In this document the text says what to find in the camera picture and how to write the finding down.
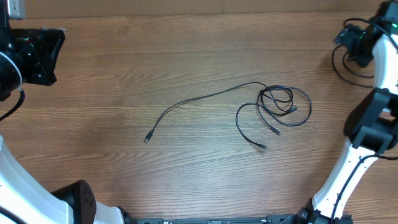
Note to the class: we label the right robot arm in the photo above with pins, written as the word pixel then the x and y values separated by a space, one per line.
pixel 371 128

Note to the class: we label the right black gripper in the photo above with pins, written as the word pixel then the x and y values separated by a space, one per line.
pixel 346 37

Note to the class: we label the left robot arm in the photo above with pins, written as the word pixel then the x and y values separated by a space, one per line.
pixel 25 200

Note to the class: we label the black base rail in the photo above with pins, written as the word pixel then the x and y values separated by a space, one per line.
pixel 270 219

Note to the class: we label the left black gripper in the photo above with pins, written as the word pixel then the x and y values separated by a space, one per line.
pixel 29 43

